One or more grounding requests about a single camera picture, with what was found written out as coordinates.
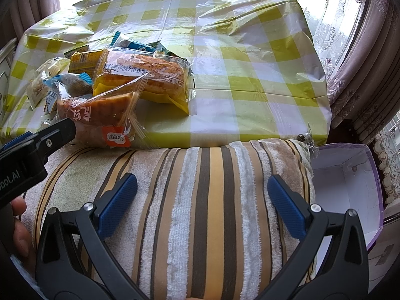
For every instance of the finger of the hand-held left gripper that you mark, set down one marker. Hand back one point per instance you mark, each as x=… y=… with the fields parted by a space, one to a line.
x=61 y=132
x=17 y=140

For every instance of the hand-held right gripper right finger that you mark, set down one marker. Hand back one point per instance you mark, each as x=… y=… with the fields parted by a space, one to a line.
x=287 y=206

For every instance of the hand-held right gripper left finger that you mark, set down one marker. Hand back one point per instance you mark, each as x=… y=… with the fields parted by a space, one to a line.
x=118 y=206

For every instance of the bread packet with orange label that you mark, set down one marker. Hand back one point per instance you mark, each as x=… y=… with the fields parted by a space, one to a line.
x=97 y=112

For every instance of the clear packet of pale snacks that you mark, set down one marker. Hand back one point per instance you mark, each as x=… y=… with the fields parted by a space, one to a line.
x=37 y=92

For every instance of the person's left hand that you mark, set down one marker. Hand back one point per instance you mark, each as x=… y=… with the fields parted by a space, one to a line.
x=25 y=243

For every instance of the small blue white packet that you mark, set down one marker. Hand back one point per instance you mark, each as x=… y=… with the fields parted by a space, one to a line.
x=51 y=100

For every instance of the cream white snack packet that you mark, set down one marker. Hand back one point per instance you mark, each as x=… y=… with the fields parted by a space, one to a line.
x=54 y=65

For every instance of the yellow printed snack packet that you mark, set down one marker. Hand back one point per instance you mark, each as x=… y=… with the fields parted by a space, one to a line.
x=84 y=61

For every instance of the dark green snack packet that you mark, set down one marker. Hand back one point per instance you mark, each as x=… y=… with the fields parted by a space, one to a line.
x=75 y=51

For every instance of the large yellow bread packet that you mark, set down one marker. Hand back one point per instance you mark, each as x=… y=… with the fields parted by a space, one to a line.
x=147 y=75

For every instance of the blue white snack packet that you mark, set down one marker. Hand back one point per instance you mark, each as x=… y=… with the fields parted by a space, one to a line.
x=131 y=44

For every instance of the white lace curtain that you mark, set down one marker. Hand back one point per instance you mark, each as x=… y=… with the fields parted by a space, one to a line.
x=389 y=156
x=331 y=22

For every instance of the brown drape curtain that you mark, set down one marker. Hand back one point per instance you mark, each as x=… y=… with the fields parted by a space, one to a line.
x=34 y=0

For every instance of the yellow white checkered tablecloth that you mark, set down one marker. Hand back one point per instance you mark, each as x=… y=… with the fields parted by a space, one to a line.
x=234 y=68

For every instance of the mauve drape curtain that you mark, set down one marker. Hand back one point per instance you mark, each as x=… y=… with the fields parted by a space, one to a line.
x=368 y=78

